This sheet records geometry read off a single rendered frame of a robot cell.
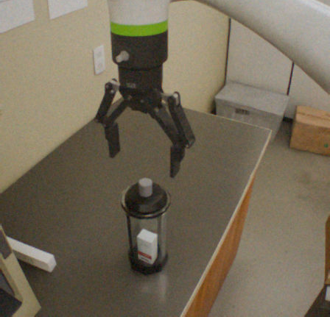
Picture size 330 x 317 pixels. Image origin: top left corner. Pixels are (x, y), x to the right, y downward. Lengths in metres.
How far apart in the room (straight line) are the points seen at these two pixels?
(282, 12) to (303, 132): 2.57
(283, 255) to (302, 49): 1.85
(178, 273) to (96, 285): 0.21
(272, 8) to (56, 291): 0.77
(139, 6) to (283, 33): 0.20
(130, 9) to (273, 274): 1.82
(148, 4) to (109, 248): 0.66
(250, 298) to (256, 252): 0.34
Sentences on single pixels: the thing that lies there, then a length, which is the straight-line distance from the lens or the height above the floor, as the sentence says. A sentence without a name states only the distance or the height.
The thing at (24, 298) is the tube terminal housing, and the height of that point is 1.02.
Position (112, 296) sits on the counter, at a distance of 0.87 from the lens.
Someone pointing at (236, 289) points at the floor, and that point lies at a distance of 2.01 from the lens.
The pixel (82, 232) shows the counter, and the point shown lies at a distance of 1.00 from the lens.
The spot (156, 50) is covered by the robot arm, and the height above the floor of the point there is 1.50.
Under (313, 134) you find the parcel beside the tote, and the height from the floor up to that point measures 0.19.
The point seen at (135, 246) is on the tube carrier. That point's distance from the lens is 0.82.
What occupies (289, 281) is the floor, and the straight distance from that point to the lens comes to 2.11.
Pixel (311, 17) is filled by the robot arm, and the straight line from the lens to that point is 0.47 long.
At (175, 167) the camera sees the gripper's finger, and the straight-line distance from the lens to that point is 0.65.
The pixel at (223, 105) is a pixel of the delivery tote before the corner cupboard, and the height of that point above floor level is 0.26.
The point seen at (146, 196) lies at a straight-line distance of 0.73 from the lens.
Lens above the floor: 1.68
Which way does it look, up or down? 36 degrees down
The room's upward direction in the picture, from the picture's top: straight up
